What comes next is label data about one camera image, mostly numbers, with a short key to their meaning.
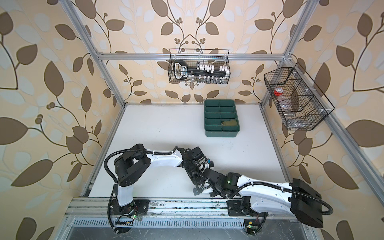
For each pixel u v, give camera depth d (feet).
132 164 1.73
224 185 1.92
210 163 2.57
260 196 1.60
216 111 3.65
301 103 2.38
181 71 2.76
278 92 2.65
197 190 2.19
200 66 2.65
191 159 2.32
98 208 2.47
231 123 3.34
